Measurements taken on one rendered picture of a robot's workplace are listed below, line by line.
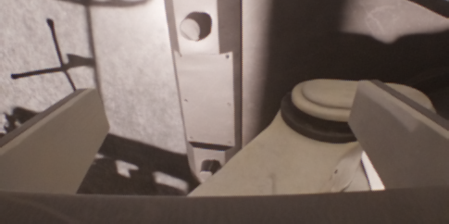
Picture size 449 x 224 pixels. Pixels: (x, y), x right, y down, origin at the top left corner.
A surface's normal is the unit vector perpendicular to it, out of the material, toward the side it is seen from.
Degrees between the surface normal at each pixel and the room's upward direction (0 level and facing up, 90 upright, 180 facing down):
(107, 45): 0
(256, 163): 90
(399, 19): 0
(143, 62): 0
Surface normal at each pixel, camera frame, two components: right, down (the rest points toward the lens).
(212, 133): -0.21, 0.50
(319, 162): -0.04, -0.87
